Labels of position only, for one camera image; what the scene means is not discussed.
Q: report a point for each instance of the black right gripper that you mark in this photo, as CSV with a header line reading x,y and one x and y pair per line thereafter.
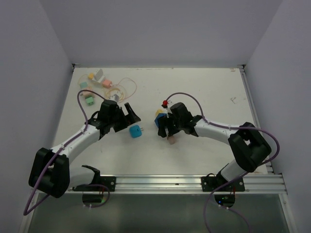
x,y
163,121

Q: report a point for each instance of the aluminium table front rail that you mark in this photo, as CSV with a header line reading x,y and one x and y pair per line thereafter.
x,y
179,184

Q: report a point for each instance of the light teal plug adapter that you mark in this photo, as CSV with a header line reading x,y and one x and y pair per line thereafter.
x,y
83,85

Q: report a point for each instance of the pink brown plug adapter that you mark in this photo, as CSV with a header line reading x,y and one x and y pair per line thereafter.
x,y
171,140

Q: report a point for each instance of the pink cube socket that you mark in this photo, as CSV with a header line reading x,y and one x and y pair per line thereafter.
x,y
87,92

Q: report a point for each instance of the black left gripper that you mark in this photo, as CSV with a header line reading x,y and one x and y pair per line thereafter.
x,y
124,124

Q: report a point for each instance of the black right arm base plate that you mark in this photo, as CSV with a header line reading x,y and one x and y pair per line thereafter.
x,y
211,182

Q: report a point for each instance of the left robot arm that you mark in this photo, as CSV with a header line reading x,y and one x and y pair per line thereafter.
x,y
51,171

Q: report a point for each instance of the green plug adapter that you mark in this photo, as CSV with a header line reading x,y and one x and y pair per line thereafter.
x,y
89,101

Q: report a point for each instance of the yellow olive plug adapter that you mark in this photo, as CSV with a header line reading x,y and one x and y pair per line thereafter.
x,y
159,111

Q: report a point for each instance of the bright blue plug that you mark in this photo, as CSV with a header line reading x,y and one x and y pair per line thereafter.
x,y
135,131

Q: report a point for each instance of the white charger block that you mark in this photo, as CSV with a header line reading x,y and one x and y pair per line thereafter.
x,y
99,77

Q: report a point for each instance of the dark blue cube socket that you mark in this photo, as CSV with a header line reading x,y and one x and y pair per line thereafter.
x,y
158,116

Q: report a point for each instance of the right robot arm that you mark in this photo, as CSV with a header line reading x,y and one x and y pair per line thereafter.
x,y
249,148

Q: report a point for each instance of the aluminium right side rail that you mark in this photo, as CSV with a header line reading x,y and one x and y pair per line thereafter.
x,y
241,68

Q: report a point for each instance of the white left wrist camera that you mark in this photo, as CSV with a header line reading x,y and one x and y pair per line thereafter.
x,y
115,98

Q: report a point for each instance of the salmon pink plug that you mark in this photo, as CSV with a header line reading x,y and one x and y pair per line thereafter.
x,y
107,83

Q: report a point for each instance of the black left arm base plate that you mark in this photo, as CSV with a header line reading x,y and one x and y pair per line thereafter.
x,y
102,184

